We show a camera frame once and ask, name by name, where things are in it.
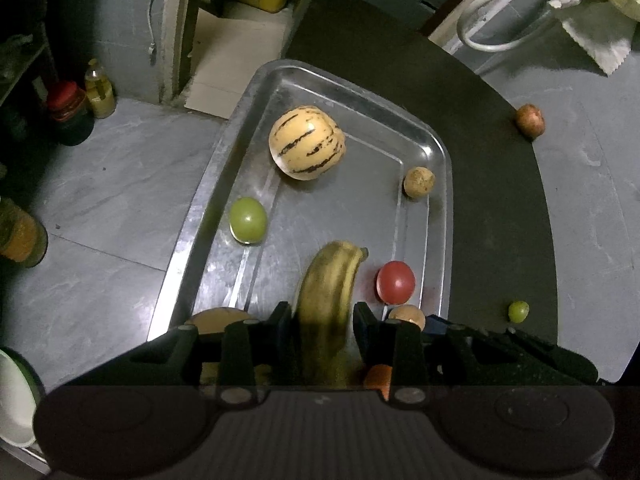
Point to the red round tomato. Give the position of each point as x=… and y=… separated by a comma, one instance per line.
x=395, y=281

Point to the large tan fruit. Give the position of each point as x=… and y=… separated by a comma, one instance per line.
x=220, y=316

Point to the red lidded jar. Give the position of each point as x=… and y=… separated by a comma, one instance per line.
x=70, y=115

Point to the white bowl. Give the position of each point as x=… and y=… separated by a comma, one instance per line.
x=17, y=400

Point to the yellow banana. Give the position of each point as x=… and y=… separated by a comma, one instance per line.
x=327, y=300

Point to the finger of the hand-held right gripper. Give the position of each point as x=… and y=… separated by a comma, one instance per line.
x=436, y=324

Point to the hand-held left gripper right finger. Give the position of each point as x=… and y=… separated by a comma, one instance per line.
x=362, y=325

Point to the white cloth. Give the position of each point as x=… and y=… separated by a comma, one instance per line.
x=595, y=30

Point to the metal tray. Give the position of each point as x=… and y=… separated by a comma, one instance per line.
x=350, y=200

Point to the orange filled jar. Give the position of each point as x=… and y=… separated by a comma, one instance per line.
x=20, y=232

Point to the cardboard sheet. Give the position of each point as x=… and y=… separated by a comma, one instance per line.
x=230, y=60

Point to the green round fruit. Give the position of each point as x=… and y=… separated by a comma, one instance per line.
x=247, y=218

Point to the small orange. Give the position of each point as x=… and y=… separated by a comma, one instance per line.
x=378, y=377

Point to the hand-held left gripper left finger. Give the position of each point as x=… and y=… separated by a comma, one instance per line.
x=282, y=325

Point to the striped cream pepino melon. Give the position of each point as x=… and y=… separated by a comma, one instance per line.
x=306, y=142

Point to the yellow oil bottle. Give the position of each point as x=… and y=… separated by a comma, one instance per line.
x=100, y=92

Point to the small tan round fruit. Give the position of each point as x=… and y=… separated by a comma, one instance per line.
x=419, y=182
x=406, y=314

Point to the tiny green fruit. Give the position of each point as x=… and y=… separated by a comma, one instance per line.
x=518, y=311

